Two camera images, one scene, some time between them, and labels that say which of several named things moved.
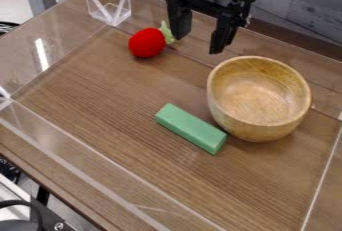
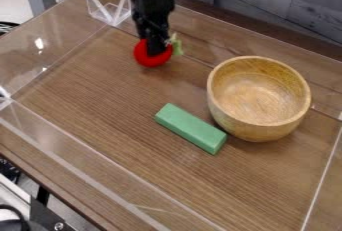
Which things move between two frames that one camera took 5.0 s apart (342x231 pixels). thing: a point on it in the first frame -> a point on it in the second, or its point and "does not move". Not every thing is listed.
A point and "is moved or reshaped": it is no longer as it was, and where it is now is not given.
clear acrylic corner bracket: (110, 13) does not move
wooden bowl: (258, 97) does not move
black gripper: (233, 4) -> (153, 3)
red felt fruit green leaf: (149, 41) is moved or reshaped
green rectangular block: (190, 127) does not move
